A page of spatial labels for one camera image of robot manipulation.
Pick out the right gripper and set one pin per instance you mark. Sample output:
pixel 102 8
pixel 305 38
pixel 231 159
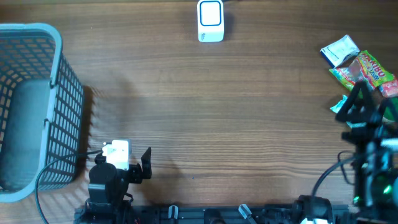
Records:
pixel 373 116

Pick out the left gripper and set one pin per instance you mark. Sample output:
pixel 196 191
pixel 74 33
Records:
pixel 135 170

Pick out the red white candy packet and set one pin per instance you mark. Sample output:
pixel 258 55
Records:
pixel 389 89

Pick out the Haribo gummy bag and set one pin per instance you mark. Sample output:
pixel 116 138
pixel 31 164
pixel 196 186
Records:
pixel 364 68

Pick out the teal tissue packet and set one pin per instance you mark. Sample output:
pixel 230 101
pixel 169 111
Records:
pixel 338 106

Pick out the white snack packet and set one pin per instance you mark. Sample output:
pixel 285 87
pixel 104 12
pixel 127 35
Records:
pixel 340 51

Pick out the green lid jar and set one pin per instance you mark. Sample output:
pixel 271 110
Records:
pixel 391 110

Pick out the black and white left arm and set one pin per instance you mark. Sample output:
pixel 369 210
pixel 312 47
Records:
pixel 109 201

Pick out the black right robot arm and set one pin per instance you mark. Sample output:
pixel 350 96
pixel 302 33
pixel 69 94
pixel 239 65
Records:
pixel 375 175

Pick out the white barcode scanner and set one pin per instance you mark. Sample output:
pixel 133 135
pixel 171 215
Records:
pixel 210 21

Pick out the grey plastic mesh basket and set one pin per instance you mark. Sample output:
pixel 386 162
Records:
pixel 42 104

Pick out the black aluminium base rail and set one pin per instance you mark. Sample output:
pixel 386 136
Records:
pixel 266 214

